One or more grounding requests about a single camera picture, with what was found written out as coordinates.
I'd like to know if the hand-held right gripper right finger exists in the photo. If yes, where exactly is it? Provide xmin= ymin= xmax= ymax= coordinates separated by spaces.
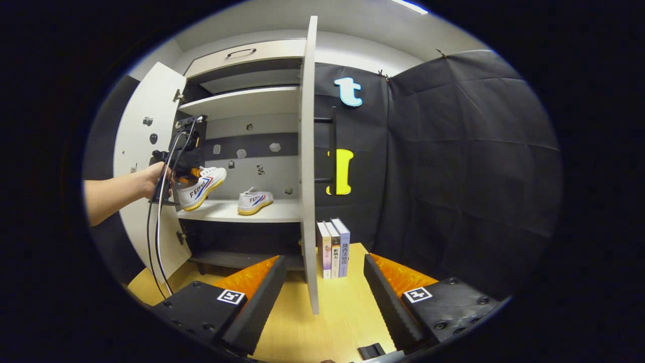
xmin=364 ymin=254 xmax=504 ymax=352

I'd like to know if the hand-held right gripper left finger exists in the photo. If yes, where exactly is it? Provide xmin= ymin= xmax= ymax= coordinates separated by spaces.
xmin=151 ymin=255 xmax=288 ymax=356

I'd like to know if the white canvas shoe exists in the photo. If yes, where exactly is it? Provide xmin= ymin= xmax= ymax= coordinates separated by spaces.
xmin=237 ymin=187 xmax=274 ymax=216
xmin=176 ymin=166 xmax=227 ymax=212

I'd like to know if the white shoe cabinet door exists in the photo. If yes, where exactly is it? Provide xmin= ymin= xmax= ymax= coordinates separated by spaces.
xmin=113 ymin=62 xmax=193 ymax=284
xmin=297 ymin=15 xmax=320 ymax=315

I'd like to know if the white shoe cabinet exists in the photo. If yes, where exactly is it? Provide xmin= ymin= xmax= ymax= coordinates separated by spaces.
xmin=174 ymin=39 xmax=308 ymax=270

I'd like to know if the small black block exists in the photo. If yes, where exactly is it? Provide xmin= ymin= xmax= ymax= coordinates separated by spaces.
xmin=358 ymin=342 xmax=386 ymax=360

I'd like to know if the lavender spine book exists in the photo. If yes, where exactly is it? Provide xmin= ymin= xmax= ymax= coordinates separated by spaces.
xmin=331 ymin=217 xmax=351 ymax=278

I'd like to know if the dark spine book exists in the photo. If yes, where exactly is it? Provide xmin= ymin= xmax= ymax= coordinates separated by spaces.
xmin=325 ymin=220 xmax=341 ymax=279

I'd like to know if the pink spine book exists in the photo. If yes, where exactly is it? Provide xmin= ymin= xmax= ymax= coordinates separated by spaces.
xmin=316 ymin=221 xmax=332 ymax=279

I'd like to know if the ceiling light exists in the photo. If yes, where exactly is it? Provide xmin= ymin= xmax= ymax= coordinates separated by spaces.
xmin=391 ymin=0 xmax=429 ymax=15

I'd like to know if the white cable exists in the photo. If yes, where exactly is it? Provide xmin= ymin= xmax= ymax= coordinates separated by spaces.
xmin=155 ymin=117 xmax=204 ymax=297

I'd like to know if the black cable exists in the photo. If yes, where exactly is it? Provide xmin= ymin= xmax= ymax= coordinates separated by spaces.
xmin=146 ymin=129 xmax=195 ymax=299

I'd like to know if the black door handle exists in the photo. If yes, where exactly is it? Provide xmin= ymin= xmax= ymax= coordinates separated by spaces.
xmin=314 ymin=106 xmax=337 ymax=195

